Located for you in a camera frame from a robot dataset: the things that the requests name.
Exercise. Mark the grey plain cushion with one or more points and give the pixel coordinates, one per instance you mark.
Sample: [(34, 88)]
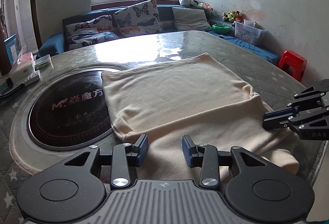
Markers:
[(190, 19)]

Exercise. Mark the panda plush toy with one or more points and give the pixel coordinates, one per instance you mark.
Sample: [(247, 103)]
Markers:
[(188, 3)]

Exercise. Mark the right butterfly pillow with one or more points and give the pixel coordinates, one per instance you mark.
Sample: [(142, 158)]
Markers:
[(139, 19)]

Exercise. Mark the pink tissue pack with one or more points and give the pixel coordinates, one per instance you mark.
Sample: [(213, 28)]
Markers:
[(23, 66)]

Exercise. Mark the blue sectional sofa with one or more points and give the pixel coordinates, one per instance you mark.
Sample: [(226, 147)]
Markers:
[(57, 44)]

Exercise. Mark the blue white cabinet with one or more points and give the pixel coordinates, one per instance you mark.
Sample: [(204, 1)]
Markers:
[(11, 44)]

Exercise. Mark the cream knit garment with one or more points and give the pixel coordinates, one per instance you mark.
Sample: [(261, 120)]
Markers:
[(198, 97)]

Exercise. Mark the left butterfly pillow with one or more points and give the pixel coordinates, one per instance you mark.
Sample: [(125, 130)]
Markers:
[(90, 32)]

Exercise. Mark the white flat box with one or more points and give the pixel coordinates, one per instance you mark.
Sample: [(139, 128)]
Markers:
[(33, 77)]

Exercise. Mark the green plastic bowl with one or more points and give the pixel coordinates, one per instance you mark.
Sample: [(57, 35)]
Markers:
[(221, 29)]

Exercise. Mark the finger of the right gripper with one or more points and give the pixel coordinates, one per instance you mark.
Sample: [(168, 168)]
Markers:
[(293, 109), (295, 120)]

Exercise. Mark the red plastic stool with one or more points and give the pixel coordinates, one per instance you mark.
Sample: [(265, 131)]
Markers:
[(293, 64)]

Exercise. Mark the small plush toys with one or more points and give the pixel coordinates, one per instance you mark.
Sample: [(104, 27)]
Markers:
[(233, 16)]

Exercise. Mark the green card box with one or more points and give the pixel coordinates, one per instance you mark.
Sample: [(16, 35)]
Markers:
[(43, 62)]

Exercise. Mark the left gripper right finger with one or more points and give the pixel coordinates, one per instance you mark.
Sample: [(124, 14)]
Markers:
[(204, 156)]

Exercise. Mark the black round induction cooktop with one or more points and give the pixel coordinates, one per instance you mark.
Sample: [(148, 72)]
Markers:
[(70, 113)]

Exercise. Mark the butterfly pillow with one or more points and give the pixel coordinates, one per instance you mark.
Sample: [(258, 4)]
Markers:
[(139, 19), (90, 32)]

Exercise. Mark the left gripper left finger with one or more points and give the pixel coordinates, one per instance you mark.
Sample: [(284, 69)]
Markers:
[(125, 157)]

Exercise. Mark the clear plastic storage box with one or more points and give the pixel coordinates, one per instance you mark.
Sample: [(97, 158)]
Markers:
[(249, 34)]

